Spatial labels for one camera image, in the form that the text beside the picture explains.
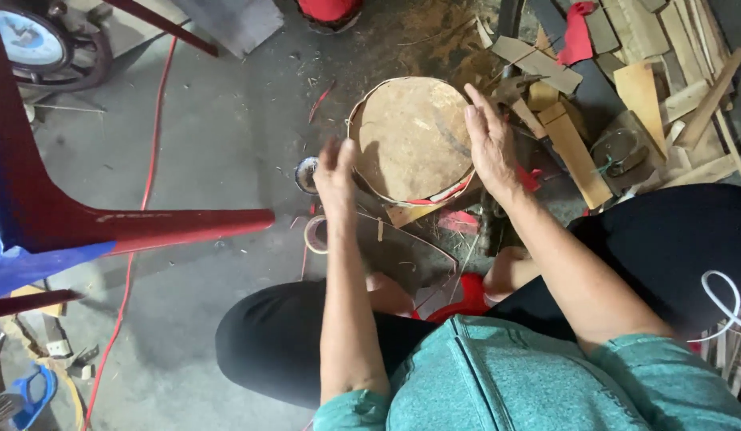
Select white cord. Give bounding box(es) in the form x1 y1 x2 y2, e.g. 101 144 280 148
688 270 741 343

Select blue plastic handle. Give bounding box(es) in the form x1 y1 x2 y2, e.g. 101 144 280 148
8 362 59 431

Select person's right hand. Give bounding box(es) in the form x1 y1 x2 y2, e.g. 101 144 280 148
464 83 522 200

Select red cloth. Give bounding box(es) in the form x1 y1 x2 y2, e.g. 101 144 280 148
556 1 597 67

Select small round tin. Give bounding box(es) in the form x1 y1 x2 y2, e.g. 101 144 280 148
294 156 320 196

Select red plastic stool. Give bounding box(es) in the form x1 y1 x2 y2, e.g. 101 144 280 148
412 272 492 325

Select round dial scale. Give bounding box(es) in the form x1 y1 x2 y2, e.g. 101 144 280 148
0 0 114 93

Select red round container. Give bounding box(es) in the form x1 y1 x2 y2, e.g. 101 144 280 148
296 0 365 34

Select person's teal shirt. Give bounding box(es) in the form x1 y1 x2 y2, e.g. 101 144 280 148
312 314 741 431

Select grey flat board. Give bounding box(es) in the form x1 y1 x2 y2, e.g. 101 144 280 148
170 0 285 59

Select red plastic chair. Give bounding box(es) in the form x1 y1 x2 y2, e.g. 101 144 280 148
0 0 276 318

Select person's left hand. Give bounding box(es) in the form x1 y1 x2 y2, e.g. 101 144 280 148
312 138 359 217

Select roll of tape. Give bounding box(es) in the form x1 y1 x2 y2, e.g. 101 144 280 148
303 215 329 255

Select hand saw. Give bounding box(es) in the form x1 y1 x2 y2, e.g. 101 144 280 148
529 0 629 129

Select thin bamboo strip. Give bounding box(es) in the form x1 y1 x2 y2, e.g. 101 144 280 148
355 210 460 273

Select person's black trousers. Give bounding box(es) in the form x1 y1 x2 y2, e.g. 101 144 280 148
214 183 741 410

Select heap of wooden offcuts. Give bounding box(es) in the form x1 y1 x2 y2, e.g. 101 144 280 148
475 0 741 210

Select red cable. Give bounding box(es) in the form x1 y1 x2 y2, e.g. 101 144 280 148
82 36 179 431

